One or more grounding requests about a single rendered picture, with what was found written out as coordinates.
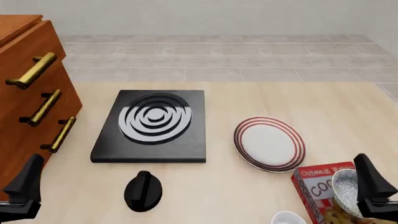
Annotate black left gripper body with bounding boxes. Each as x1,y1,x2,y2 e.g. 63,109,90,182
0,198,42,224

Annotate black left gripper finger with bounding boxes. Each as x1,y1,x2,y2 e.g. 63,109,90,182
2,153,45,204

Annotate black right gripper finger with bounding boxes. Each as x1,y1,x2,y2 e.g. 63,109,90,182
353,153,396,204

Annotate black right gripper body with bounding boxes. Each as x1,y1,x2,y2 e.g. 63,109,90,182
356,197,398,224

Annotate black patterned bowl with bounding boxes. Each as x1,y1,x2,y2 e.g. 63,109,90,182
331,168,365,219

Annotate red cookies box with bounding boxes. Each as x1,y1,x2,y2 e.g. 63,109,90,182
290,161,376,224

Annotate flat black stove plate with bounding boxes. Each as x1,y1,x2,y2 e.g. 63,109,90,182
90,89,208,164

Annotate small white bowl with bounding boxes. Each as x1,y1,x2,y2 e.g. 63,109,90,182
271,210,308,224

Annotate white plate with red rings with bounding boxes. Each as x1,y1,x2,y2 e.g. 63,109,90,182
233,116,308,174

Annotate wooden drawer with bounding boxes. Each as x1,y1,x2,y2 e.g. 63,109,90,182
0,102,83,196
0,60,76,143
0,19,67,99

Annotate round black stove knob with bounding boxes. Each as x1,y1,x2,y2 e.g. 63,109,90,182
123,170,164,213

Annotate wooden cabinet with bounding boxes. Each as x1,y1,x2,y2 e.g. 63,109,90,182
0,15,83,202

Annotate brass drawer handle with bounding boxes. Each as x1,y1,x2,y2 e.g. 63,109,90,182
19,88,62,128
40,116,77,154
5,52,58,90

